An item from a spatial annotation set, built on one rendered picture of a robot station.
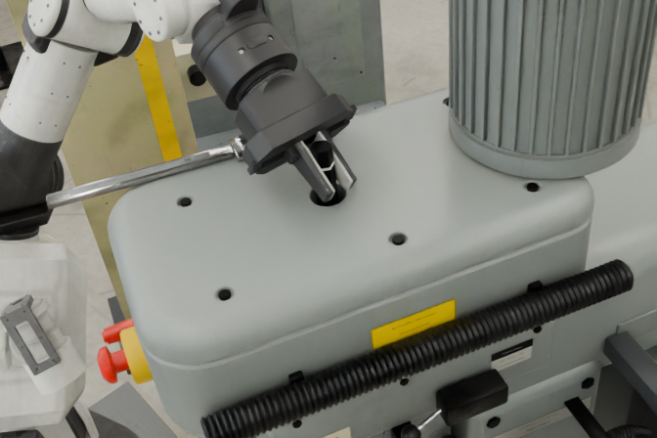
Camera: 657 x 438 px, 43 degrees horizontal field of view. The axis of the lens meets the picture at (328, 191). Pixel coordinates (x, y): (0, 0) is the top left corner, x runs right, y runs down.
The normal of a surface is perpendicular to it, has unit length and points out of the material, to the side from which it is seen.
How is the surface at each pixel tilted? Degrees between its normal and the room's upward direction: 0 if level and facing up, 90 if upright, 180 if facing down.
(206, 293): 0
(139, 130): 90
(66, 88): 94
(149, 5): 82
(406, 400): 90
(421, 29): 0
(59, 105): 94
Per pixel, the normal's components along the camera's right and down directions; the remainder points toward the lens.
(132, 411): -0.10, -0.76
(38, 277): 0.51, -0.04
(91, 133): 0.37, 0.57
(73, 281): 0.97, -0.01
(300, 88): 0.22, -0.42
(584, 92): 0.13, 0.63
